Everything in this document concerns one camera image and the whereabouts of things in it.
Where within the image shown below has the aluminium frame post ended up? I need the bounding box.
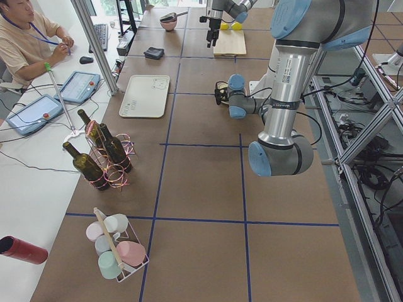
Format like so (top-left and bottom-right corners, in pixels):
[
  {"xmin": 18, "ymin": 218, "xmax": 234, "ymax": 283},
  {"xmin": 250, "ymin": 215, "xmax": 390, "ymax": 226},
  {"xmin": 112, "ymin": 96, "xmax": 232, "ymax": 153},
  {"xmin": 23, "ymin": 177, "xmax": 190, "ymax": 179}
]
[{"xmin": 71, "ymin": 0, "xmax": 118, "ymax": 96}]

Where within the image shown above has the seated person beige shirt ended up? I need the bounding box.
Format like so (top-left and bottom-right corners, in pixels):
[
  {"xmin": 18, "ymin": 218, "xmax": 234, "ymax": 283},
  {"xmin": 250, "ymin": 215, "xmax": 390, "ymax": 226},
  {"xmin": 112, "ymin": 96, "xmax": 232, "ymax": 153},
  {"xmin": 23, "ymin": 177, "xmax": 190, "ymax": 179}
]
[{"xmin": 1, "ymin": 1, "xmax": 74, "ymax": 88}]

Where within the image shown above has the dark wine bottle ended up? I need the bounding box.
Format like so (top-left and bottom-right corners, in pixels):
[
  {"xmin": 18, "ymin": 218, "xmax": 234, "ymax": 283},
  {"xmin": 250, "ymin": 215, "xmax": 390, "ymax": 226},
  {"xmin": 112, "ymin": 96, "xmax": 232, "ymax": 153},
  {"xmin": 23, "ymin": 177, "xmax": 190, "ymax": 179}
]
[
  {"xmin": 62, "ymin": 142, "xmax": 110, "ymax": 191},
  {"xmin": 99, "ymin": 123, "xmax": 132, "ymax": 172},
  {"xmin": 77, "ymin": 109, "xmax": 105, "ymax": 154}
]

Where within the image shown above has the white bear serving tray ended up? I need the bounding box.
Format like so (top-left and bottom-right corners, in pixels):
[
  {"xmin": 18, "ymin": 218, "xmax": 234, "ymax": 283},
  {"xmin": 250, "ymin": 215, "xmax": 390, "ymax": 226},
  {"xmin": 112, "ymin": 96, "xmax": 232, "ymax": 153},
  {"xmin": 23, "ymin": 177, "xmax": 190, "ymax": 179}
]
[{"xmin": 119, "ymin": 75, "xmax": 170, "ymax": 118}]

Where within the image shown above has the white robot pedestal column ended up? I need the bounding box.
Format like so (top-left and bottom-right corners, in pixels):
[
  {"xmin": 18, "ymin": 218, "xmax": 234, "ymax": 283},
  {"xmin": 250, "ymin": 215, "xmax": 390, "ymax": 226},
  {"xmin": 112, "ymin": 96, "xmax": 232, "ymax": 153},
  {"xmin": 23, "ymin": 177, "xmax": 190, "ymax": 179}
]
[{"xmin": 249, "ymin": 45, "xmax": 279, "ymax": 99}]

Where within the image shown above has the dark wine bottle upper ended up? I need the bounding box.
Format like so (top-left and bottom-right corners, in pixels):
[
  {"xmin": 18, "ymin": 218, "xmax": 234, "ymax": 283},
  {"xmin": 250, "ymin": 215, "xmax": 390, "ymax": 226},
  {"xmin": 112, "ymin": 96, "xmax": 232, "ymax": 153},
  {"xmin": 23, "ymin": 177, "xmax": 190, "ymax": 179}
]
[{"xmin": 62, "ymin": 142, "xmax": 110, "ymax": 191}]

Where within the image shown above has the yellow lemon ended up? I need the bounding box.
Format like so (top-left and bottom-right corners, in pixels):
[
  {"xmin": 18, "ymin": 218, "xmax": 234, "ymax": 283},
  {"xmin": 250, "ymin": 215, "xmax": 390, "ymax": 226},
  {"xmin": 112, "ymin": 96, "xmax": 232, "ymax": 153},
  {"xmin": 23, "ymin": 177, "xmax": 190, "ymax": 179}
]
[
  {"xmin": 220, "ymin": 22, "xmax": 230, "ymax": 30},
  {"xmin": 230, "ymin": 22, "xmax": 242, "ymax": 31}
]

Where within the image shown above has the teach pendant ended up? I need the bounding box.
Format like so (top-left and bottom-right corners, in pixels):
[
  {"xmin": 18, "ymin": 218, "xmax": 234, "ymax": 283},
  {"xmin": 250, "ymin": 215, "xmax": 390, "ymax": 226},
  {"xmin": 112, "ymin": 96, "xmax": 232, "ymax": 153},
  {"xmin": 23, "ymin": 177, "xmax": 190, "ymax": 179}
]
[
  {"xmin": 6, "ymin": 94, "xmax": 63, "ymax": 136},
  {"xmin": 59, "ymin": 71, "xmax": 101, "ymax": 104}
]

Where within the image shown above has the white round plate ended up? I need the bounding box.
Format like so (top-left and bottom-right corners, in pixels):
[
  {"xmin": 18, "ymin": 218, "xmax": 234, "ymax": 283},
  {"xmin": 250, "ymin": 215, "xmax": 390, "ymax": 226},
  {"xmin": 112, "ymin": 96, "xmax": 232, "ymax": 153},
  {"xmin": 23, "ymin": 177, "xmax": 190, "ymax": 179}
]
[{"xmin": 214, "ymin": 81, "xmax": 230, "ymax": 106}]

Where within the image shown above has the pale pink cup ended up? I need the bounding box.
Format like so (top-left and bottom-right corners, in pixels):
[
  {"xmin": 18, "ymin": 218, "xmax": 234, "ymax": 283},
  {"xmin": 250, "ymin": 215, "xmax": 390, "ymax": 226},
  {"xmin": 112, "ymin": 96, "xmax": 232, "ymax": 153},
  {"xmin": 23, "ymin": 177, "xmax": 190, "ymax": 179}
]
[{"xmin": 86, "ymin": 221, "xmax": 104, "ymax": 242}]

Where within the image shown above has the teach pendant far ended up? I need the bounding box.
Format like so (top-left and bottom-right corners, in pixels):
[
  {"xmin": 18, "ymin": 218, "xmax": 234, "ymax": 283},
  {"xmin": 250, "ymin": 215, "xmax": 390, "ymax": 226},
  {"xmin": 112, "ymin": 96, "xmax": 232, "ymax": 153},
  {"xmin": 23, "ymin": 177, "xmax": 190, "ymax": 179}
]
[{"xmin": 59, "ymin": 71, "xmax": 101, "ymax": 104}]

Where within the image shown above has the red cylinder bottle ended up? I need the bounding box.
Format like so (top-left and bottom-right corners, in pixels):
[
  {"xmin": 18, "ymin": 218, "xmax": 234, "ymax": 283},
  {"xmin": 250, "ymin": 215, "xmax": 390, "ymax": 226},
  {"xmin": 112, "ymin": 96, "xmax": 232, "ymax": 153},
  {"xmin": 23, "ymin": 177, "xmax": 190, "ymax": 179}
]
[{"xmin": 1, "ymin": 236, "xmax": 48, "ymax": 264}]

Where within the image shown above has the grey cup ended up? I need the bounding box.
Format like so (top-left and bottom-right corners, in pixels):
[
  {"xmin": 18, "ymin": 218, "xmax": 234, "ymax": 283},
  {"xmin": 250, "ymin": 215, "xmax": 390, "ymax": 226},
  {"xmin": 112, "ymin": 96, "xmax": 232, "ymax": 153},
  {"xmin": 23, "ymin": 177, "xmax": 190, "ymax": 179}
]
[{"xmin": 94, "ymin": 235, "xmax": 111, "ymax": 256}]

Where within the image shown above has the black computer mouse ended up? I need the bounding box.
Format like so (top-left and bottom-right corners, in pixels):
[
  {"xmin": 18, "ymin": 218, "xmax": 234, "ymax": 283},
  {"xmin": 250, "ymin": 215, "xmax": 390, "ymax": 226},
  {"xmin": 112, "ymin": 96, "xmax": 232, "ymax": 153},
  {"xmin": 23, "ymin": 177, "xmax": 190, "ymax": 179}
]
[{"xmin": 79, "ymin": 56, "xmax": 94, "ymax": 65}]

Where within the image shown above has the black keyboard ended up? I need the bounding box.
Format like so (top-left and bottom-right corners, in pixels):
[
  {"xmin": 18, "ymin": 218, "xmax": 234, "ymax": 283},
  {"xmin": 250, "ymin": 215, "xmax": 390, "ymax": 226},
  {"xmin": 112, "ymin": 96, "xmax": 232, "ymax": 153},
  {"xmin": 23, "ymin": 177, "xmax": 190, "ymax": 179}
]
[{"xmin": 93, "ymin": 23, "xmax": 109, "ymax": 52}]

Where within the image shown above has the dark wine bottle lower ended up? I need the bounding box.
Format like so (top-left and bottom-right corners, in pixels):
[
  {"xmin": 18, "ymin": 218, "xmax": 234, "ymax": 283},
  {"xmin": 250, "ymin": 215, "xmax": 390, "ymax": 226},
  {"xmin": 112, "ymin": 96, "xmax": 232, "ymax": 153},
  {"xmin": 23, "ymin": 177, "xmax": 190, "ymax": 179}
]
[{"xmin": 99, "ymin": 123, "xmax": 132, "ymax": 172}]

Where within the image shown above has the copper wire bottle rack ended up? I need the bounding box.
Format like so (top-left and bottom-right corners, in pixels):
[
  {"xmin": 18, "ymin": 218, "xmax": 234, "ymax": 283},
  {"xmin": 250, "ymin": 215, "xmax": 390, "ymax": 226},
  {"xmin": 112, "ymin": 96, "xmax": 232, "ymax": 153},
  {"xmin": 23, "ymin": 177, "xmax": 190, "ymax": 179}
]
[{"xmin": 85, "ymin": 120, "xmax": 136, "ymax": 190}]

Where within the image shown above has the yellow lemon far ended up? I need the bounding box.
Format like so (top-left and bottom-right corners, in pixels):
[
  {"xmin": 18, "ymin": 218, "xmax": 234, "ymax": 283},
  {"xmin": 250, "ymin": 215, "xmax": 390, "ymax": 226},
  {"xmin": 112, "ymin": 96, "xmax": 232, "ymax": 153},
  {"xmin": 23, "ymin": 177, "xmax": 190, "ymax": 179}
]
[{"xmin": 230, "ymin": 22, "xmax": 242, "ymax": 31}]

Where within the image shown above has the folded grey cloth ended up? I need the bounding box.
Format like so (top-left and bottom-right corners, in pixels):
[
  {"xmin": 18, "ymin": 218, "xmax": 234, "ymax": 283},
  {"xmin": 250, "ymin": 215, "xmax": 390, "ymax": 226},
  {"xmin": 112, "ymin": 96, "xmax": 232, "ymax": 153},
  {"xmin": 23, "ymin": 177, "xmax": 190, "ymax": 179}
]
[{"xmin": 144, "ymin": 47, "xmax": 164, "ymax": 60}]

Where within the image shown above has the white wire cup rack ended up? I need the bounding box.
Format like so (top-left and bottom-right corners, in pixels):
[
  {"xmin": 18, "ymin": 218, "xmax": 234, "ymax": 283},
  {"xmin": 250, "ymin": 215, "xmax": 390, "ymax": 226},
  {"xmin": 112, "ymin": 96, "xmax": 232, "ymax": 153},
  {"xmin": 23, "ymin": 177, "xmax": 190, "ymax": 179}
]
[{"xmin": 86, "ymin": 208, "xmax": 149, "ymax": 282}]

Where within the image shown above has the metal rod green tip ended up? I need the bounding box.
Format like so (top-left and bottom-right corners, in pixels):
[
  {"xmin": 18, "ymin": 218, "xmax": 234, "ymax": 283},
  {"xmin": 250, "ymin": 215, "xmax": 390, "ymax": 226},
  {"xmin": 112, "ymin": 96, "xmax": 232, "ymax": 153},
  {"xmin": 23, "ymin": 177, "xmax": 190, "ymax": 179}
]
[{"xmin": 44, "ymin": 62, "xmax": 85, "ymax": 143}]

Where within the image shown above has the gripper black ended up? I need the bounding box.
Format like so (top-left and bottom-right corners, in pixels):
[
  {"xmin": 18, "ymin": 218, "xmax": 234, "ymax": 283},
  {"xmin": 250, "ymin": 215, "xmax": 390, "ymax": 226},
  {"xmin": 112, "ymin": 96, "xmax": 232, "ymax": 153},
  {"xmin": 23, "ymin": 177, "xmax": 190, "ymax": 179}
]
[
  {"xmin": 213, "ymin": 81, "xmax": 230, "ymax": 106},
  {"xmin": 199, "ymin": 16, "xmax": 221, "ymax": 48}
]

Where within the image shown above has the teach pendant near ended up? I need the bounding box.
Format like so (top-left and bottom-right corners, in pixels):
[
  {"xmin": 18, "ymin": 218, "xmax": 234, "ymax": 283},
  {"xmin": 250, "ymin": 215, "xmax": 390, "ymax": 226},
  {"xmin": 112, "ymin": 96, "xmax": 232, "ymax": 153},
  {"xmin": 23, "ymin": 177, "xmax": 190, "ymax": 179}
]
[{"xmin": 6, "ymin": 94, "xmax": 63, "ymax": 136}]

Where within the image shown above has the white cup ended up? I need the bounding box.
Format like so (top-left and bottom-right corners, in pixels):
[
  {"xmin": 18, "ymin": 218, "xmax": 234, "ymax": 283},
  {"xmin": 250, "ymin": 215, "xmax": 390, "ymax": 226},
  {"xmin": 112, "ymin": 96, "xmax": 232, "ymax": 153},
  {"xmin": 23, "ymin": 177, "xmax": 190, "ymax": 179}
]
[{"xmin": 103, "ymin": 213, "xmax": 128, "ymax": 233}]

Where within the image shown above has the yellow lemon near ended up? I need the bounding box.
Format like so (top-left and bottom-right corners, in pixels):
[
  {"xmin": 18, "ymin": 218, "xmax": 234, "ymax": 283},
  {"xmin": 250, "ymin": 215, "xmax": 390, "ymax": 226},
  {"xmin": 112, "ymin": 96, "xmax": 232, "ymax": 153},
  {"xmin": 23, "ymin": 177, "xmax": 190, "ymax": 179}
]
[{"xmin": 220, "ymin": 22, "xmax": 230, "ymax": 30}]

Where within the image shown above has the wooden cutting board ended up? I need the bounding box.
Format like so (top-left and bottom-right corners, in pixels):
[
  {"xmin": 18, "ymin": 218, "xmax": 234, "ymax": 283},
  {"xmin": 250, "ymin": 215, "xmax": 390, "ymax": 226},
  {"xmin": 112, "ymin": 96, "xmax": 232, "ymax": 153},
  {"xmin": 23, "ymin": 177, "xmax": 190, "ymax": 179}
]
[{"xmin": 213, "ymin": 30, "xmax": 247, "ymax": 57}]

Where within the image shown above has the pink bowl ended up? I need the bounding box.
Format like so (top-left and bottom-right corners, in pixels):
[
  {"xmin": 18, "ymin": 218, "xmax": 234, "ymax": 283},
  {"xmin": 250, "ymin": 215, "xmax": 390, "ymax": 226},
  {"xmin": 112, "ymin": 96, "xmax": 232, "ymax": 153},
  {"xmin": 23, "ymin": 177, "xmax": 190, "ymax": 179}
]
[{"xmin": 160, "ymin": 18, "xmax": 177, "ymax": 31}]

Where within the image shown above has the mint green cup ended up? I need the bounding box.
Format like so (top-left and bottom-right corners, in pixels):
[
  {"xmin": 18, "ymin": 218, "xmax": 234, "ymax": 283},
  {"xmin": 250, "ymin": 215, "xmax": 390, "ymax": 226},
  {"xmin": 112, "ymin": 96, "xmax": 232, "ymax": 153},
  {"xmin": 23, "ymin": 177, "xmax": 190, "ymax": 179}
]
[{"xmin": 98, "ymin": 250, "xmax": 122, "ymax": 279}]

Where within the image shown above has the metal scoop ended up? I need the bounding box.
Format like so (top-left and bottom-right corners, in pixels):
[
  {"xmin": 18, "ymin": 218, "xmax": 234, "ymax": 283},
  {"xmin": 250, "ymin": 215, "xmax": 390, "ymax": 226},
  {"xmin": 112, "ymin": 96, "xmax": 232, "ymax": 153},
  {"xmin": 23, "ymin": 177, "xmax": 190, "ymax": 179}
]
[{"xmin": 159, "ymin": 11, "xmax": 188, "ymax": 23}]

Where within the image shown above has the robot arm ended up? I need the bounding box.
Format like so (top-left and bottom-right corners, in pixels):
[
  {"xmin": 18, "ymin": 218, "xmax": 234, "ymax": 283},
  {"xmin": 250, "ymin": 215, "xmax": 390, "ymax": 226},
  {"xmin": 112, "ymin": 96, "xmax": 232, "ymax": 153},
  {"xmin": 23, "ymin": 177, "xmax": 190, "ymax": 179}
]
[
  {"xmin": 227, "ymin": 1, "xmax": 373, "ymax": 177},
  {"xmin": 199, "ymin": 0, "xmax": 256, "ymax": 48}
]

